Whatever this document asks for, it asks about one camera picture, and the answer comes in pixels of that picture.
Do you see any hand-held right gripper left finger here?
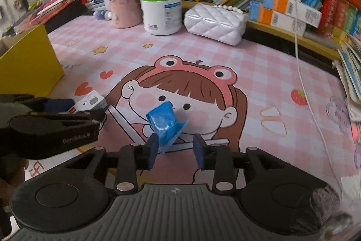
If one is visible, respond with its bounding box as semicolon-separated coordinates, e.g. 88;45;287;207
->
64;134;160;193

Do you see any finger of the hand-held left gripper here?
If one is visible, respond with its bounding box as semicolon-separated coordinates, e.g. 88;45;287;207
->
0;94;75;114
8;109;106;129

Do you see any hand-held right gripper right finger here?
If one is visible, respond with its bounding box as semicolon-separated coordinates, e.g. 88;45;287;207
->
192;134;292;193

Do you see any small white carton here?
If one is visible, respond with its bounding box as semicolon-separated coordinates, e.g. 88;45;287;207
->
74;90;108;115

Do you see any blue plastic wrapper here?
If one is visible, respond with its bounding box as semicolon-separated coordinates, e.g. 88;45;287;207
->
145;101;189;155

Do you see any yellow cardboard box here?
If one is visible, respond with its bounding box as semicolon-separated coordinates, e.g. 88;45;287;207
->
0;23;65;96

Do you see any pile of red booklets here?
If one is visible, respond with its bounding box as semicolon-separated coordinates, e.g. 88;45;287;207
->
13;0;88;33

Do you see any small blue white bottle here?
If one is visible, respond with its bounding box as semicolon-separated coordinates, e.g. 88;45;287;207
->
93;9;114;20

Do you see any white quilted purse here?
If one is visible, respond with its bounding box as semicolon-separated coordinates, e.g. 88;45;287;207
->
184;3;245;46

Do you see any white jar with green lid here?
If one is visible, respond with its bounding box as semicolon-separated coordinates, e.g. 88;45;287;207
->
140;0;183;35

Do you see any orange and blue carton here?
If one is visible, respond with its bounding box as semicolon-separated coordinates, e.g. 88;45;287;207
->
248;1;306;36
264;0;322;26

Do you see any stack of paper booklets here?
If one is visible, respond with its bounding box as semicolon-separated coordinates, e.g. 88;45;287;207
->
333;32;361;145

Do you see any red boxed book set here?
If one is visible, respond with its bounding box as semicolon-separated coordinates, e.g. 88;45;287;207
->
319;0;361;39

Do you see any white cable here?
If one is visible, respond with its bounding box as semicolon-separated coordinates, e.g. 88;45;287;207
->
292;0;343;199

